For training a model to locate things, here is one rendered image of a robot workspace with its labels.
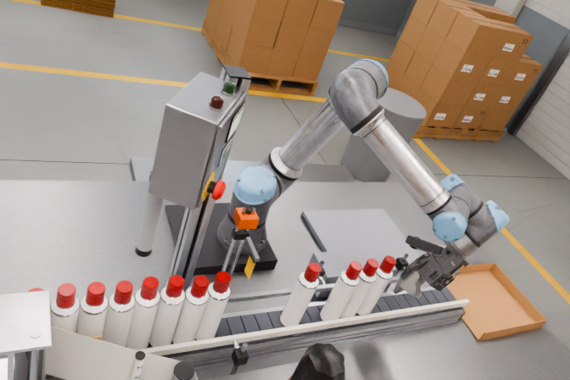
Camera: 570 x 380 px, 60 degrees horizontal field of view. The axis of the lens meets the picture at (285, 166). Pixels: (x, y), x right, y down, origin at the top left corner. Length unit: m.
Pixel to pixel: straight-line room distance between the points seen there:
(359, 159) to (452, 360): 2.31
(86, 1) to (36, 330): 4.49
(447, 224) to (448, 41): 3.60
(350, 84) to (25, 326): 0.82
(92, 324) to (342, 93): 0.74
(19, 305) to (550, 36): 5.76
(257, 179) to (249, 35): 3.00
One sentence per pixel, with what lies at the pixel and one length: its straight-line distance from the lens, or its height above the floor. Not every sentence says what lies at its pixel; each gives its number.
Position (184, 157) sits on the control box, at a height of 1.39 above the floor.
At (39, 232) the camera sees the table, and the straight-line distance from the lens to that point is 1.51.
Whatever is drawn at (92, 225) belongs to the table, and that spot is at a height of 0.83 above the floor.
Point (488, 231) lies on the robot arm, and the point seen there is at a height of 1.23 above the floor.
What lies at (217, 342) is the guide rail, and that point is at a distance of 1.22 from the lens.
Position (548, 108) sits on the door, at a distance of 5.96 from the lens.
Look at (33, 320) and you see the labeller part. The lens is 0.93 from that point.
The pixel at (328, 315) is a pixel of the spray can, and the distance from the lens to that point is 1.37.
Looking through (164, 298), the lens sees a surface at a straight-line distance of 1.10.
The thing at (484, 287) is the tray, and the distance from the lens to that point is 1.93.
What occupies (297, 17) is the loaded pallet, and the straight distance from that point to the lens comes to 4.43.
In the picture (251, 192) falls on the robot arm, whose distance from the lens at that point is 1.38.
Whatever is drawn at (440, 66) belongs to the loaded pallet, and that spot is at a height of 0.67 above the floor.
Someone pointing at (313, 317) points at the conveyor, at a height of 0.88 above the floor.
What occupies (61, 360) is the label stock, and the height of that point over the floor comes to 0.98.
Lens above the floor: 1.88
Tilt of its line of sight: 32 degrees down
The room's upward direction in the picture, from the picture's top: 21 degrees clockwise
